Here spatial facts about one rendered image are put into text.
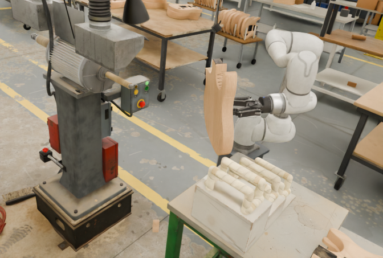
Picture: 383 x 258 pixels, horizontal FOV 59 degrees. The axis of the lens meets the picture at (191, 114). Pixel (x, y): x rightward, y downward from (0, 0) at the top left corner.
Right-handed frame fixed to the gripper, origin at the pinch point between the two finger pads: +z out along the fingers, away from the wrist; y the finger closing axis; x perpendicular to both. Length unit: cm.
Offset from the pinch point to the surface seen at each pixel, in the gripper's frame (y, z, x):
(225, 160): -19.9, 4.0, -12.2
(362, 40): 272, -270, -70
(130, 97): 66, 40, -24
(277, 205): -26.9, -17.6, -33.3
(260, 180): -32.5, -6.0, -13.4
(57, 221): 59, 98, -113
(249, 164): -12.6, -9.5, -21.8
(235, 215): -36.8, 4.3, -24.9
